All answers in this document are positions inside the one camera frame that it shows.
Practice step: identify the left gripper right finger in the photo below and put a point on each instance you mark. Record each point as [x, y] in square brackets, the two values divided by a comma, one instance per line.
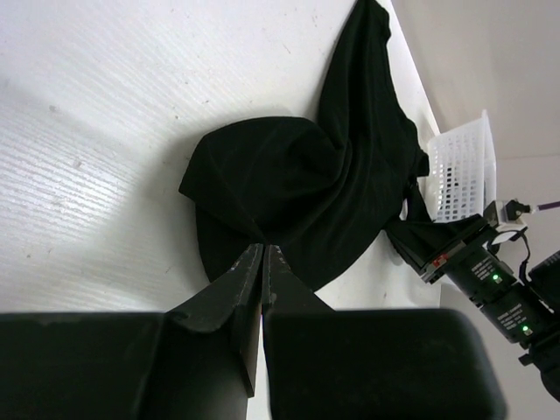
[379, 364]

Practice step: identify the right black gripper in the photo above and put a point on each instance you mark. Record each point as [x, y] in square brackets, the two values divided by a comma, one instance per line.
[455, 250]

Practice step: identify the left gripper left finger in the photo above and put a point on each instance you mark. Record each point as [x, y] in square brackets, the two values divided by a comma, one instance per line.
[206, 360]

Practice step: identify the black tank top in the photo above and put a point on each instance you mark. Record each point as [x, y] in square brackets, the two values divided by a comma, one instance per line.
[321, 190]

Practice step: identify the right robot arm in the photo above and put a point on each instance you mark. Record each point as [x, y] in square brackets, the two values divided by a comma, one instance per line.
[524, 307]

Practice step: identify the white plastic laundry basket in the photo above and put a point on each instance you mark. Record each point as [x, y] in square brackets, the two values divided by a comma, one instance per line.
[462, 179]

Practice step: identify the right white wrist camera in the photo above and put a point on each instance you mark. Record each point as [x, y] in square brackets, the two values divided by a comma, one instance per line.
[506, 218]

